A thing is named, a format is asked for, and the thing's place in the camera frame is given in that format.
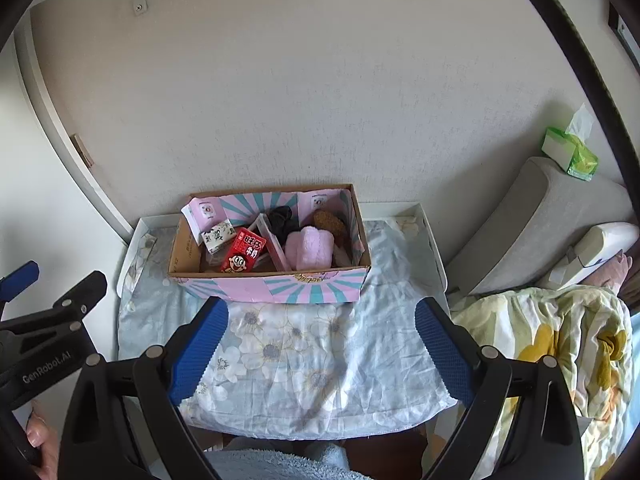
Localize floral blue cloth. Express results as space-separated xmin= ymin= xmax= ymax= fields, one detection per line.
xmin=117 ymin=217 xmax=458 ymax=436

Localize white door frame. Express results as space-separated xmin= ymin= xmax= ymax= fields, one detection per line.
xmin=14 ymin=25 xmax=135 ymax=241

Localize pink pillow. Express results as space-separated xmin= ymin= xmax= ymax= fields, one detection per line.
xmin=582 ymin=255 xmax=633 ymax=288

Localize person's left hand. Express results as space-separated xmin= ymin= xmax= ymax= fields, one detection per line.
xmin=20 ymin=400 xmax=66 ymax=480

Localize white pillow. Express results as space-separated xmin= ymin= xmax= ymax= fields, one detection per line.
xmin=542 ymin=222 xmax=640 ymax=291

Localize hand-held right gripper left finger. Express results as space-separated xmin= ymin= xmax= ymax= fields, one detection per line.
xmin=64 ymin=296 xmax=230 ymax=480

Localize pink striped cardboard box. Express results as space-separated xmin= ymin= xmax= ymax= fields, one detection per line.
xmin=167 ymin=183 xmax=372 ymax=305

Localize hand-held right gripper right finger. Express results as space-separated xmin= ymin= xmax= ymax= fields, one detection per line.
xmin=415 ymin=297 xmax=586 ymax=480

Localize pink fuzzy sock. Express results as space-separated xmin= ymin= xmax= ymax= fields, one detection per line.
xmin=284 ymin=226 xmax=335 ymax=270

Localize red milk carton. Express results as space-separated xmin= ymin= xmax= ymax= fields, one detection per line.
xmin=220 ymin=227 xmax=267 ymax=274

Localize brown plush toy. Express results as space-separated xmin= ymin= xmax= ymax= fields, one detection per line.
xmin=313 ymin=209 xmax=349 ymax=242

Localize floral yellow blanket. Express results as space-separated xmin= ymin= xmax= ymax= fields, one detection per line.
xmin=450 ymin=285 xmax=640 ymax=480

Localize grey headboard cushion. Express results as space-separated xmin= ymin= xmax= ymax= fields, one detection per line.
xmin=445 ymin=156 xmax=633 ymax=297

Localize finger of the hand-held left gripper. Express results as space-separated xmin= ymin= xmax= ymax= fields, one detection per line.
xmin=0 ymin=260 xmax=41 ymax=306
xmin=0 ymin=270 xmax=108 ymax=341

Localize white desktop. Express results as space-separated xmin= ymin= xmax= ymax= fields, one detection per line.
xmin=116 ymin=201 xmax=448 ymax=296

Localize white printed tissue pack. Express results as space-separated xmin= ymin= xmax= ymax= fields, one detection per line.
xmin=201 ymin=220 xmax=237 ymax=254

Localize green tissue pack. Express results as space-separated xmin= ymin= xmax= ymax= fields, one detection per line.
xmin=541 ymin=102 xmax=598 ymax=182

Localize black ribbed cable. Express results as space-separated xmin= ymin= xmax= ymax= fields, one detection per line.
xmin=492 ymin=0 xmax=640 ymax=221

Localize black scrunchie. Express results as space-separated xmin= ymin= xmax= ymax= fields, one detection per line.
xmin=267 ymin=206 xmax=302 ymax=237

